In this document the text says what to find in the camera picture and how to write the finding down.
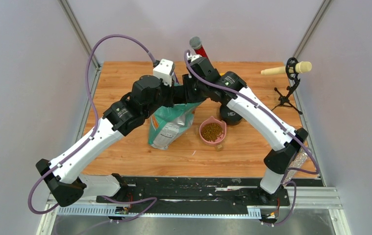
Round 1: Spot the green pet food bag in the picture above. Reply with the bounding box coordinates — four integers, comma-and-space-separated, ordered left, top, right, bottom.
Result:
148, 102, 202, 150

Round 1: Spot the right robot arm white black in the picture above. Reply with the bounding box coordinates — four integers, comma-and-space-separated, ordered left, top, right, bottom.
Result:
184, 51, 308, 205

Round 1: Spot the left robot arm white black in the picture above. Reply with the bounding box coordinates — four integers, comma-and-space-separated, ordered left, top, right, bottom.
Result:
36, 75, 185, 207

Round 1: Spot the black pet bowl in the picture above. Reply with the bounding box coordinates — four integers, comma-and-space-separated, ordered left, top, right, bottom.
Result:
219, 105, 243, 126

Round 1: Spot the brown pet food kibble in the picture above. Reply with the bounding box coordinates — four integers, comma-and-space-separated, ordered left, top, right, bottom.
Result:
200, 122, 223, 142

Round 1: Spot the pink cat-ear pet bowl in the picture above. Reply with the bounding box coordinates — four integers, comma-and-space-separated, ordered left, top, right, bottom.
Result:
198, 116, 226, 146

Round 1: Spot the red glitter microphone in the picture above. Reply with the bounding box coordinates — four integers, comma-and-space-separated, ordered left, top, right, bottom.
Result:
189, 36, 208, 58

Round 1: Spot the small wooden block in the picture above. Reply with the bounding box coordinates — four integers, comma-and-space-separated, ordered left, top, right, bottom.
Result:
214, 144, 223, 151

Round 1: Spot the cream microphone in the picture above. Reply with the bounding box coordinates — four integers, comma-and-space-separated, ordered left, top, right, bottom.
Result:
261, 61, 312, 75

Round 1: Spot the silver glitter microphone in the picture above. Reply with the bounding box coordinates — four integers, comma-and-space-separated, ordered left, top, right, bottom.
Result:
282, 148, 309, 186

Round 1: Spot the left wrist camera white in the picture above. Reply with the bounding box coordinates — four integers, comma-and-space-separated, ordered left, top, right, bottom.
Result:
153, 59, 175, 87

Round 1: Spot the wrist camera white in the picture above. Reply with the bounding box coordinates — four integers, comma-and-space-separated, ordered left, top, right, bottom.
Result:
153, 59, 175, 87
184, 51, 202, 78

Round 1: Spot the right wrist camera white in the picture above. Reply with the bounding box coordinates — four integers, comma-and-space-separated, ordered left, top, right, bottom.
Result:
184, 51, 202, 78

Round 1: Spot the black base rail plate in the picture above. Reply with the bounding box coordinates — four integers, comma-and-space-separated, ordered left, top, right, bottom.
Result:
110, 176, 291, 215

